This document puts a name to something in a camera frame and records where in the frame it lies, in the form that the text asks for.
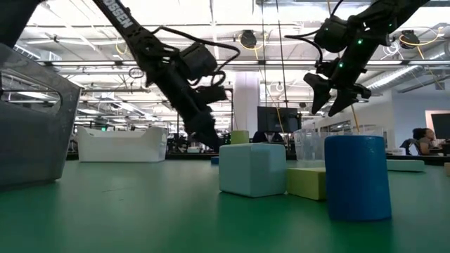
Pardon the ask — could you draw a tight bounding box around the white building pillar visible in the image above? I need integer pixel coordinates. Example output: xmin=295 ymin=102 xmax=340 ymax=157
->
xmin=233 ymin=72 xmax=262 ymax=138

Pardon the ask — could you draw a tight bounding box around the yellow extension cable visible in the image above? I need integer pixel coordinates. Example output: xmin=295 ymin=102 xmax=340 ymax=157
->
xmin=350 ymin=104 xmax=361 ymax=134

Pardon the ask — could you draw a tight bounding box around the mint rectangular foam block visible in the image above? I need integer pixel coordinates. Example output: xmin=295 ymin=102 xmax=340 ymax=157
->
xmin=386 ymin=159 xmax=426 ymax=173

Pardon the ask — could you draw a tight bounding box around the black office chair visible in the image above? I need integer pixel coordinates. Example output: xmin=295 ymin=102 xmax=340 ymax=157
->
xmin=399 ymin=138 xmax=420 ymax=155

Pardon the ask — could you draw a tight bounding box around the black computer monitor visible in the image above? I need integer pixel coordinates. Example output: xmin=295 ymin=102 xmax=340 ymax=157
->
xmin=257 ymin=105 xmax=302 ymax=134
xmin=430 ymin=112 xmax=450 ymax=140

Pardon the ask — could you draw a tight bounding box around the yellow foam cylinder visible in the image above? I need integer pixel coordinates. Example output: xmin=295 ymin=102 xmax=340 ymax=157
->
xmin=230 ymin=129 xmax=250 ymax=145

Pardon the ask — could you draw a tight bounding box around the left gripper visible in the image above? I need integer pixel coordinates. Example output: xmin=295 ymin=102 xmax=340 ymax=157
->
xmin=150 ymin=58 xmax=229 ymax=153

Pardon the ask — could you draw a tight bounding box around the dark grey plastic bin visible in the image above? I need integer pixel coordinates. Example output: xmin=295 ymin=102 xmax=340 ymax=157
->
xmin=0 ymin=42 xmax=82 ymax=189

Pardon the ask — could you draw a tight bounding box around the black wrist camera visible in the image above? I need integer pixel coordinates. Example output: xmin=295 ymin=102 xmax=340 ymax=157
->
xmin=314 ymin=15 xmax=351 ymax=53
xmin=178 ymin=41 xmax=219 ymax=82

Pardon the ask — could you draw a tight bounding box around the blue foam cylinder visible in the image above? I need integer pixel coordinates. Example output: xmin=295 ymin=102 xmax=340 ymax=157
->
xmin=323 ymin=134 xmax=393 ymax=222

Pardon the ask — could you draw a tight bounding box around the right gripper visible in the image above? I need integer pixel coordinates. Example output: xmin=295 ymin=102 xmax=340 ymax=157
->
xmin=303 ymin=34 xmax=374 ymax=118

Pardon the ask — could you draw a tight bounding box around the white opaque plastic bin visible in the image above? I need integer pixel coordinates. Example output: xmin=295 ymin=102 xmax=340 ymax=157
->
xmin=76 ymin=125 xmax=169 ymax=164

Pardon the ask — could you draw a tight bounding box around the black aluminium table frame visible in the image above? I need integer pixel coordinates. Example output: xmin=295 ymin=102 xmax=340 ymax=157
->
xmin=65 ymin=151 xmax=450 ymax=166

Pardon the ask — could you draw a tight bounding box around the mint foam cube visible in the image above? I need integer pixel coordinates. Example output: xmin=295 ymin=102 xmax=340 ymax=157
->
xmin=218 ymin=142 xmax=288 ymax=198

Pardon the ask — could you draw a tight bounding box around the yellow square foam block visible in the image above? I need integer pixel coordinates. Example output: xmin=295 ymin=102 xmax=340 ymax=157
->
xmin=285 ymin=167 xmax=328 ymax=202

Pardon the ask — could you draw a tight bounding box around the black ceiling cable reel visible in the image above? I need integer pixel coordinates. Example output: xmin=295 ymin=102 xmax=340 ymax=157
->
xmin=400 ymin=30 xmax=421 ymax=50
xmin=240 ymin=30 xmax=258 ymax=49

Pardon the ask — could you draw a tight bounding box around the clear plastic bin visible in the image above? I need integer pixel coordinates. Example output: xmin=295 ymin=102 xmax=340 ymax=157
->
xmin=292 ymin=126 xmax=385 ymax=169

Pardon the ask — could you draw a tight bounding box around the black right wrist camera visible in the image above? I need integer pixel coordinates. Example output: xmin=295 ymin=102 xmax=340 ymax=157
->
xmin=314 ymin=15 xmax=351 ymax=53

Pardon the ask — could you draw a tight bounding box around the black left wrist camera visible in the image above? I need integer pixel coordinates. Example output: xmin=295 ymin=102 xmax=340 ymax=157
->
xmin=178 ymin=41 xmax=219 ymax=82

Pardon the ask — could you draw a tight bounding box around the green table mat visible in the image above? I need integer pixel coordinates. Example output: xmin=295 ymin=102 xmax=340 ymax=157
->
xmin=0 ymin=160 xmax=450 ymax=253

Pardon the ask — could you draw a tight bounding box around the person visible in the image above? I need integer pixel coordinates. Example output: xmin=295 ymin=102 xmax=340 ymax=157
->
xmin=411 ymin=127 xmax=441 ymax=156

